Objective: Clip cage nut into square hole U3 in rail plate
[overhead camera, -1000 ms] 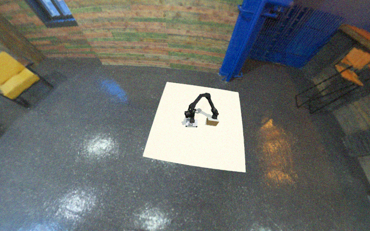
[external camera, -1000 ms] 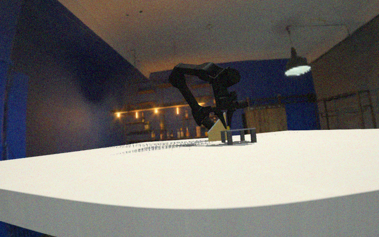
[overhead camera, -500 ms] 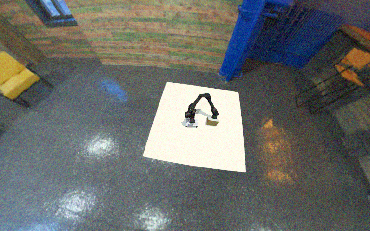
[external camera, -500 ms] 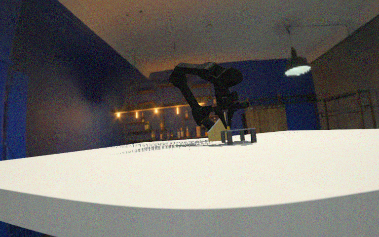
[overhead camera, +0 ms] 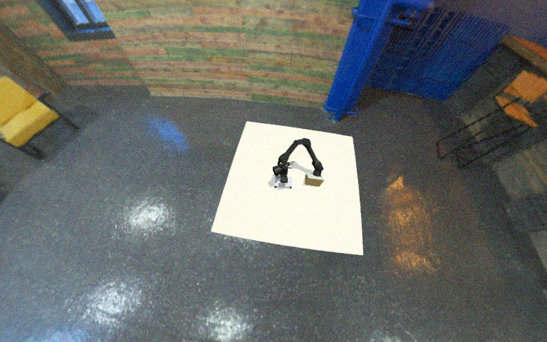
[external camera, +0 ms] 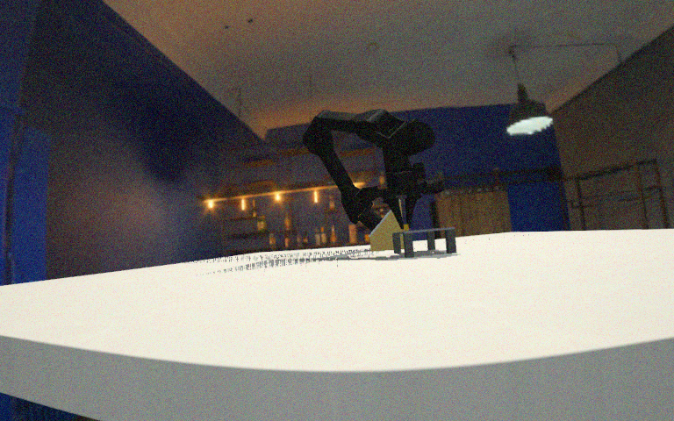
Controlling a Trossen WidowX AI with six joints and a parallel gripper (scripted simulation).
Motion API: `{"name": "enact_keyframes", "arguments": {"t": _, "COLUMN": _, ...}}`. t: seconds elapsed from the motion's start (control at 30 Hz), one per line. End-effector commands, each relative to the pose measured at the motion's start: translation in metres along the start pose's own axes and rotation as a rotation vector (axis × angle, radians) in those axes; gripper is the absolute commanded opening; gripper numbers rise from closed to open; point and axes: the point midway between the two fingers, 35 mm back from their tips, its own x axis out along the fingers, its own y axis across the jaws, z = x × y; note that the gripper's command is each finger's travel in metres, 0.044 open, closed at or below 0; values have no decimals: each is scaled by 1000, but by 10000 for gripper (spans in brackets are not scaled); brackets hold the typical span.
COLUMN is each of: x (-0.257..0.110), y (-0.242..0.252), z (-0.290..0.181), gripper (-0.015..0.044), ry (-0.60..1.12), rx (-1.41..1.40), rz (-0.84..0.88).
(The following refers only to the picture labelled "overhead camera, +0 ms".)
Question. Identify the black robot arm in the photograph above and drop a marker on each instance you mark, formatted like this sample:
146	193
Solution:
282	164

